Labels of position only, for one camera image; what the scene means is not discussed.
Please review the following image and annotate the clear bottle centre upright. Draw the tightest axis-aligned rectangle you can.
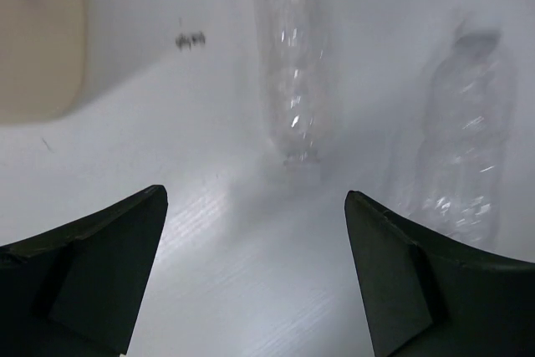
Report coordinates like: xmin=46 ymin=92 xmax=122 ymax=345
xmin=385 ymin=28 xmax=516 ymax=250

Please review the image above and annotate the clear bottle blue cap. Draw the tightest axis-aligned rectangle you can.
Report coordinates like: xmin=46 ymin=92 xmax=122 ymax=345
xmin=253 ymin=0 xmax=335 ymax=181

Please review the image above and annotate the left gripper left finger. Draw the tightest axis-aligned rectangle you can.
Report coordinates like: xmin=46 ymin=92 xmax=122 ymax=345
xmin=1 ymin=185 xmax=168 ymax=356

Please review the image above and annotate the beige plastic bin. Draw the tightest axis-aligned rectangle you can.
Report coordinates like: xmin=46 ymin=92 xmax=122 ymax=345
xmin=1 ymin=0 xmax=86 ymax=124

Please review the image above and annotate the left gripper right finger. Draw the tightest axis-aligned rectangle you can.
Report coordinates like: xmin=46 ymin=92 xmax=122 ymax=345
xmin=344 ymin=191 xmax=534 ymax=356

